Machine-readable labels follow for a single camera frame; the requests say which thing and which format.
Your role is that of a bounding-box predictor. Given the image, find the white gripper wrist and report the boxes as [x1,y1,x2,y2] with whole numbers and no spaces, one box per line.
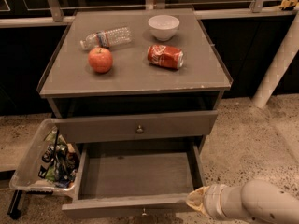
[186,184,237,220]

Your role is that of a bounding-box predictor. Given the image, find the grey drawer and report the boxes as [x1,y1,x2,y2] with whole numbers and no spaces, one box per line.
[63,140,206,219]
[58,110,218,143]

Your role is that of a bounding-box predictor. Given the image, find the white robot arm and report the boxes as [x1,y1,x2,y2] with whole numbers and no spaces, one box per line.
[186,14,299,224]

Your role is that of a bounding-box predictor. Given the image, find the round knob middle drawer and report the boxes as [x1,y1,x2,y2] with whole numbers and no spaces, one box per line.
[141,208,148,217]

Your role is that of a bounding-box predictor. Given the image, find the round knob drawer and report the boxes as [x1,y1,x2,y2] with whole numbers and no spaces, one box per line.
[136,125,144,133]
[141,208,148,217]

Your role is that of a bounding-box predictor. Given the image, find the round knob upper drawer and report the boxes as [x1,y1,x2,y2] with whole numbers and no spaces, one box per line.
[136,125,144,133]

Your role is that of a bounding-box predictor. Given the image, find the grey wooden drawer cabinet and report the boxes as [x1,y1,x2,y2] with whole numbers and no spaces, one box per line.
[36,7,234,154]

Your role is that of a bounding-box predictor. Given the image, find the snack packets in bin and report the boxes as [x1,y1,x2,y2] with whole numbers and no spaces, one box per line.
[38,128,79,189]

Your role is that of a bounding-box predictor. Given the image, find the red crushed soda can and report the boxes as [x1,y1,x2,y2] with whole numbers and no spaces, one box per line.
[147,44,183,70]

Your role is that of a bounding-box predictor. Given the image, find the clear plastic storage bin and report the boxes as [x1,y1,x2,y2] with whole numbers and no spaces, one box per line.
[9,119,76,197]

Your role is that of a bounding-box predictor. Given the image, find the red apple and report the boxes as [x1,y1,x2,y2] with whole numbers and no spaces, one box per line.
[88,48,113,74]

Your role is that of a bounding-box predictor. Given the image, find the white ceramic bowl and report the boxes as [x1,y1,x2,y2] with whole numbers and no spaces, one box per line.
[148,15,180,41]

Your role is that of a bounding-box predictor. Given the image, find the clear plastic water bottle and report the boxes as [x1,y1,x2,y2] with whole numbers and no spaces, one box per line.
[79,26,132,50]

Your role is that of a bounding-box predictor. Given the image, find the metal railing with glass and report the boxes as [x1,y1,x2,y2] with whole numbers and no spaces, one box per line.
[0,0,298,28]

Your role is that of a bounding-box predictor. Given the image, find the black bin wheel bracket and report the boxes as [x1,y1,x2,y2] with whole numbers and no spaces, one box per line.
[7,190,22,220]

